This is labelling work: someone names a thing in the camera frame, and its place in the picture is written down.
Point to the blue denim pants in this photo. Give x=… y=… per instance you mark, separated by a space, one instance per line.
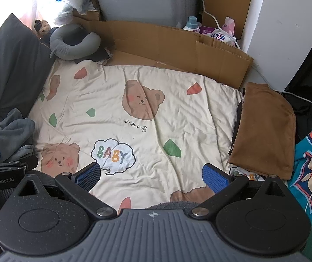
x=16 y=135

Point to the upright cardboard panel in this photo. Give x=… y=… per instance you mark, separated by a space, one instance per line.
x=227 y=2

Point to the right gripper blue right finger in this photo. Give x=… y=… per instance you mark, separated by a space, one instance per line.
x=226 y=189

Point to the black cloth under pillow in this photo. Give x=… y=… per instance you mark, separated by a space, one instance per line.
x=101 y=55

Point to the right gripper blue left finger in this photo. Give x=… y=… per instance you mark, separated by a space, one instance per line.
x=76 y=188

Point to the blue-capped detergent bottle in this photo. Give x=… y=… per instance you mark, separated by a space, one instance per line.
x=191 y=24

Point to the folded brown garment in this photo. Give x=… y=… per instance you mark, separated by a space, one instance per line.
x=265 y=139

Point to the dark grey pillow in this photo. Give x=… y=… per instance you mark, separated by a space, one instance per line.
x=25 y=64

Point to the brown cardboard sheet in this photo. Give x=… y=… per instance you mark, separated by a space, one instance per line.
x=136 y=43

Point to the small teddy bear toy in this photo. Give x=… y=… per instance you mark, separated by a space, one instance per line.
x=42 y=28

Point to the grey neck pillow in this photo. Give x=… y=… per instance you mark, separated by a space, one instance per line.
x=73 y=42

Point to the cream bear print bedsheet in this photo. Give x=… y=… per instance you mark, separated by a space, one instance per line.
x=150 y=130

